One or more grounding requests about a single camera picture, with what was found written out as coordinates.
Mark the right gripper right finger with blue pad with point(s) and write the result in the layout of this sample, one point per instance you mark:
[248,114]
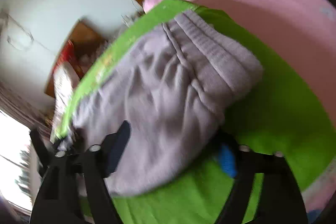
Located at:
[280,199]

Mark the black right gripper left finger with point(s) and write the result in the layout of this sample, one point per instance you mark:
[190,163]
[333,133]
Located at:
[58,198]

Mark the lilac knit pants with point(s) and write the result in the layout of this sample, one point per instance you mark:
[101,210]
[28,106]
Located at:
[172,86]

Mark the window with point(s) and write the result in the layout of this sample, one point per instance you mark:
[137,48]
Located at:
[19,176]

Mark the green cartoon blanket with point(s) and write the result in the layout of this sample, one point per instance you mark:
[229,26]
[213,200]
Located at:
[197,194]

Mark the floral curtain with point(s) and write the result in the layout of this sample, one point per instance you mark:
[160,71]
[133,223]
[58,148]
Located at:
[22,111]

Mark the pink floral quilt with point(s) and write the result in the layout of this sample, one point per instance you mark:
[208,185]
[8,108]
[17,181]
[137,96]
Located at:
[65,82]

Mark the red pillow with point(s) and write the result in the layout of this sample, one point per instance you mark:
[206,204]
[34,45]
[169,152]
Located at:
[67,54]

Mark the left wooden headboard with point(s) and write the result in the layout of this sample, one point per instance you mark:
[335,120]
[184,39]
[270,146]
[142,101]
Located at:
[85,41]

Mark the pink bed sheet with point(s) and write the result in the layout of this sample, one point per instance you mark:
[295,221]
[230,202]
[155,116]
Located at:
[262,3]

